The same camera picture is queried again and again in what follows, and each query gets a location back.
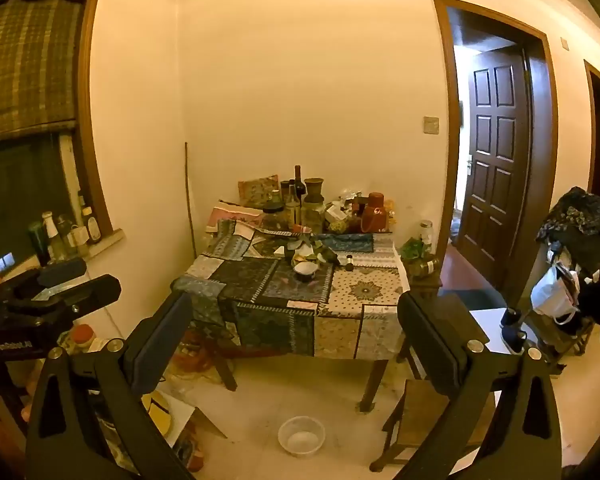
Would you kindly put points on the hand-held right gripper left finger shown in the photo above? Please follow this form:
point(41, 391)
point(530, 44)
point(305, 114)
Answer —
point(162, 345)

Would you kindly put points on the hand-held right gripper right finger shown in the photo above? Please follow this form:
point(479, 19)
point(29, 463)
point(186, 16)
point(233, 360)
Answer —
point(427, 345)

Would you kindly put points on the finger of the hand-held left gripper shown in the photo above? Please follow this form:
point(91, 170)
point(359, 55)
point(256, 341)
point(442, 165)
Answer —
point(92, 290)
point(62, 270)

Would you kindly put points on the white plastic bowl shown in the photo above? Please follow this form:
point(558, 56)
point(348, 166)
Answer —
point(301, 437)

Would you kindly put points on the white capped bottle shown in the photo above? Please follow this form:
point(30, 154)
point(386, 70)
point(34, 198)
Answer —
point(52, 237)

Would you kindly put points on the clear plastic bottle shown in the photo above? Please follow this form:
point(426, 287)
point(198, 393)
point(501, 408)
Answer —
point(72, 237)

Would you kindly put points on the dark green glass bottle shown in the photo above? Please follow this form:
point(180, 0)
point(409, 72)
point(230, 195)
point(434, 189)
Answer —
point(39, 245)

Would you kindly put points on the red lidded jar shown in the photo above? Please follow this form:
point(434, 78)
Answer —
point(83, 336)

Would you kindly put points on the small labelled glass bottle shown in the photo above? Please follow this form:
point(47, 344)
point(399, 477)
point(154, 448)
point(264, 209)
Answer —
point(91, 225)

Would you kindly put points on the white side table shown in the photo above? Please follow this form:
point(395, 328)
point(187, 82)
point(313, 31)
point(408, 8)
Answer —
point(490, 327)

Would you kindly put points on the wooden stool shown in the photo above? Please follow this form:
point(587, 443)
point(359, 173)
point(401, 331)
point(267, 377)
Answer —
point(420, 410)

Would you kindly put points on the wooden table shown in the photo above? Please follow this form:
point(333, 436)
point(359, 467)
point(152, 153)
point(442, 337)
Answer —
point(375, 385)

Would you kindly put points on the yellow round tin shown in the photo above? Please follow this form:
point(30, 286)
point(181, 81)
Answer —
point(157, 412)

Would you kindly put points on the lying glass jar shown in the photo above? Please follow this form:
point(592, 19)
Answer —
point(425, 267)

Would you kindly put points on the green leafy bag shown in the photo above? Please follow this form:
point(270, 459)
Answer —
point(412, 251)

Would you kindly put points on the clear glass jar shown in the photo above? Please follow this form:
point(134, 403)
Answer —
point(426, 237)

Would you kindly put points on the patchwork tablecloth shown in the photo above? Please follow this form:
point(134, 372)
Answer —
point(280, 305)

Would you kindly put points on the teal patterned cloth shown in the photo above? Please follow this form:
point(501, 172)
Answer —
point(350, 241)

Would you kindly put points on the thin wooden stick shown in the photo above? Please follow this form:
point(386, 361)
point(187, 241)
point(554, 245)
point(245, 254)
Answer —
point(189, 200)

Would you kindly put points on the white plastic bag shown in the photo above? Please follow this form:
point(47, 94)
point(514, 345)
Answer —
point(552, 295)

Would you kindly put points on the red thermos jug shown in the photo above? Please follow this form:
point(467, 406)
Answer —
point(374, 215)

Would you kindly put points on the small ceramic bowl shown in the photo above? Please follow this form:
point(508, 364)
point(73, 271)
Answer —
point(305, 270)

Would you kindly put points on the green spiky ball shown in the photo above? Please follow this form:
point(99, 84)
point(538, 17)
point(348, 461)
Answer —
point(338, 226)

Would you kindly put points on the brown ceramic vase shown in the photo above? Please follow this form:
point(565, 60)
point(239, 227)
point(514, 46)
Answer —
point(313, 205)

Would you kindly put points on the patterned cushion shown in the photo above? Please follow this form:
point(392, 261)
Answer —
point(257, 191)

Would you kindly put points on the brown panelled door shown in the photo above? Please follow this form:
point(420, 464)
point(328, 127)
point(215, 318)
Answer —
point(495, 160)

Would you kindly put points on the dark wine bottle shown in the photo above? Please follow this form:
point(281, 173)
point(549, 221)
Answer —
point(299, 182)

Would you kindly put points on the woven bamboo window blind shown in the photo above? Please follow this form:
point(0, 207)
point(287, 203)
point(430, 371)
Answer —
point(25, 55)

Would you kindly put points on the white wall socket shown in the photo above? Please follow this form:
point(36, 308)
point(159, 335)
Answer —
point(4, 261)

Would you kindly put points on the brown wooden window frame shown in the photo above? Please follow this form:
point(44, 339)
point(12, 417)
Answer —
point(92, 160)

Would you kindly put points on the brown door frame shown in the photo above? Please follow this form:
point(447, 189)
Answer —
point(542, 160)

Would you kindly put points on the beige light switch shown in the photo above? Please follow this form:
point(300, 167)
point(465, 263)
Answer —
point(431, 125)

